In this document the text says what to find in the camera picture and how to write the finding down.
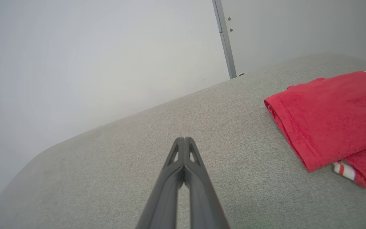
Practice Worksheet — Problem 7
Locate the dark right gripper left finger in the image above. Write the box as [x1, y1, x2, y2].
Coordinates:
[135, 137, 186, 229]

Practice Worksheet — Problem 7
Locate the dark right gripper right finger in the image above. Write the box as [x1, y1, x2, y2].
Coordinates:
[185, 137, 230, 229]

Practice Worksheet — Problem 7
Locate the red and white jersey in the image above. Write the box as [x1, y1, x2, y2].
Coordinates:
[264, 67, 366, 188]

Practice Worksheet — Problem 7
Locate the grey fabric sofa cushion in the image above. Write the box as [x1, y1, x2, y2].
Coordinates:
[0, 52, 366, 229]

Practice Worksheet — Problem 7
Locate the grey metal post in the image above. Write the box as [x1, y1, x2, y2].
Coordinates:
[212, 0, 237, 80]

